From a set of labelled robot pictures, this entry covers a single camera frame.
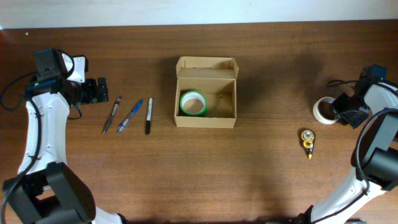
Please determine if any white masking tape roll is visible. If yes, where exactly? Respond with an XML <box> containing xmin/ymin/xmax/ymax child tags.
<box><xmin>312</xmin><ymin>96</ymin><xmax>337</xmax><ymax>124</ymax></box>

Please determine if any green tape roll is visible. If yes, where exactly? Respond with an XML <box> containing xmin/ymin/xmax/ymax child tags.
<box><xmin>179</xmin><ymin>90</ymin><xmax>207</xmax><ymax>117</ymax></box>

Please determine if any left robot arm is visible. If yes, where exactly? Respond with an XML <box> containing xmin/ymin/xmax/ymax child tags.
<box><xmin>2</xmin><ymin>49</ymin><xmax>127</xmax><ymax>223</ymax></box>

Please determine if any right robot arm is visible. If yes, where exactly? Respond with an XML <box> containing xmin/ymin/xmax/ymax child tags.
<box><xmin>294</xmin><ymin>65</ymin><xmax>397</xmax><ymax>223</ymax></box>

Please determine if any black gel pen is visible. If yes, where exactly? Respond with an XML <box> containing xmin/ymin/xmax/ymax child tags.
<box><xmin>103</xmin><ymin>96</ymin><xmax>123</xmax><ymax>134</ymax></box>

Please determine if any blue gel pen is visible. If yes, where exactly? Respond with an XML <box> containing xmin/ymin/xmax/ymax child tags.
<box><xmin>116</xmin><ymin>100</ymin><xmax>144</xmax><ymax>134</ymax></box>

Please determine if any black sharpie marker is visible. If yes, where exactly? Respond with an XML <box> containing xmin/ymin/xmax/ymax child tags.
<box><xmin>145</xmin><ymin>98</ymin><xmax>153</xmax><ymax>135</ymax></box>

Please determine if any open cardboard box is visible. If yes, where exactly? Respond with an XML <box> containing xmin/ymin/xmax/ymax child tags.
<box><xmin>174</xmin><ymin>56</ymin><xmax>239</xmax><ymax>129</ymax></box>

